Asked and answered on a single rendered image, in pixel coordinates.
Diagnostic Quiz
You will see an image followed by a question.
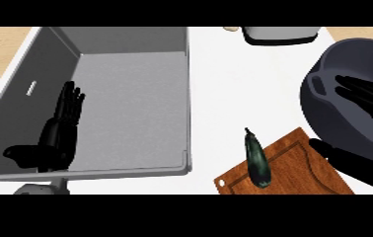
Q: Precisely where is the dark grey pot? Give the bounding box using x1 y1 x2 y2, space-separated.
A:
300 38 373 157

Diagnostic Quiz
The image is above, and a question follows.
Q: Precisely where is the grey sink basin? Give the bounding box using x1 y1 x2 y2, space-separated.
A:
0 26 192 183

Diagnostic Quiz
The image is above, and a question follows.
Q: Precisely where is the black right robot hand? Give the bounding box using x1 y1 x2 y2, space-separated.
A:
309 74 373 187

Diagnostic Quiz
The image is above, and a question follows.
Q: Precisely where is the grey appliance with black base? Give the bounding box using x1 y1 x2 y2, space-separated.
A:
241 26 322 46

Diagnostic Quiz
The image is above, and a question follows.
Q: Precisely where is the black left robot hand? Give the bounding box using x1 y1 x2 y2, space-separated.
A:
2 80 88 174

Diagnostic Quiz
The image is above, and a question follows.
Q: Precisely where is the dark green eggplant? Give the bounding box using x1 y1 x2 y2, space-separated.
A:
244 126 273 190

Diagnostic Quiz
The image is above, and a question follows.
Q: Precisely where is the brown wooden cutting board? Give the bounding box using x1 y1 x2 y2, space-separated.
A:
213 126 357 196

